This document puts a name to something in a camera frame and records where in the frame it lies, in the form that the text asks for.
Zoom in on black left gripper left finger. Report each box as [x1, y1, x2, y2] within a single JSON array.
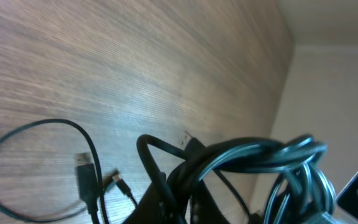
[[123, 180, 229, 224]]

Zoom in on thick black cable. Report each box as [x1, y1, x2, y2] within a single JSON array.
[[135, 133, 337, 224]]

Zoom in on thin black usb cable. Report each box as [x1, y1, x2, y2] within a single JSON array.
[[0, 118, 139, 224]]

